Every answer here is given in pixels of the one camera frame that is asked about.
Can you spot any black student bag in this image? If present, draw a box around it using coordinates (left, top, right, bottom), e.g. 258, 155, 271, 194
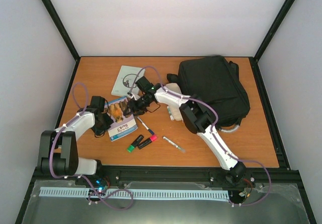
167, 55, 250, 128

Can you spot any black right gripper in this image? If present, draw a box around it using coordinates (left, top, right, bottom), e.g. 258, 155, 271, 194
123, 95, 150, 118

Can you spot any green white glue stick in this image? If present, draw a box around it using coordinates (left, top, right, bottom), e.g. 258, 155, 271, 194
167, 106, 174, 121

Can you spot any light blue cable duct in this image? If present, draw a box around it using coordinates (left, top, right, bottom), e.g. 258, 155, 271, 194
39, 187, 229, 201

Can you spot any green black highlighter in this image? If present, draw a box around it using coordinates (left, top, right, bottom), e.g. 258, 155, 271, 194
127, 134, 144, 153

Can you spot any silver pen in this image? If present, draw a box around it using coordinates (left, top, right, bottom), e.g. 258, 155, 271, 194
162, 136, 186, 153

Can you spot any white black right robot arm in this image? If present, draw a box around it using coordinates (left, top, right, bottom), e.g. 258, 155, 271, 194
126, 77, 246, 186

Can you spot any grey Great Gatsby book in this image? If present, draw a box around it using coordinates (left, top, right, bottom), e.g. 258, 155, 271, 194
111, 65, 145, 97

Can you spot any beige ribbed pencil case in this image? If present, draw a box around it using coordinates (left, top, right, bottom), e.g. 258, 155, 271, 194
166, 83, 183, 122

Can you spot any blue capped white marker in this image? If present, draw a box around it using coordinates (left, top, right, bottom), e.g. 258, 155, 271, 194
136, 116, 154, 135

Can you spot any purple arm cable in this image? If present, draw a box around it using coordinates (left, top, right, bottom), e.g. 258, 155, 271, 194
49, 82, 134, 210
128, 65, 272, 207

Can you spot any black aluminium frame rail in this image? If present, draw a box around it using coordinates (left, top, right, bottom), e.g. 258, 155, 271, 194
31, 166, 302, 189

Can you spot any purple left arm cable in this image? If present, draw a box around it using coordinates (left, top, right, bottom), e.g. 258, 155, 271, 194
49, 82, 134, 210

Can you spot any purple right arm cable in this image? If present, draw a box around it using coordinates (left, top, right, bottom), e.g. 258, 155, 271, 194
128, 65, 272, 207

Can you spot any pink black highlighter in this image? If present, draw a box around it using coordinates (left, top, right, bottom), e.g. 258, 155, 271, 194
137, 135, 157, 150

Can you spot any purple dog picture book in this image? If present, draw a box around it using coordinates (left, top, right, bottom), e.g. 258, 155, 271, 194
104, 97, 138, 141

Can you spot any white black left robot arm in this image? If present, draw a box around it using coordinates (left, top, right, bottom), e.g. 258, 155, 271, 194
37, 96, 113, 185

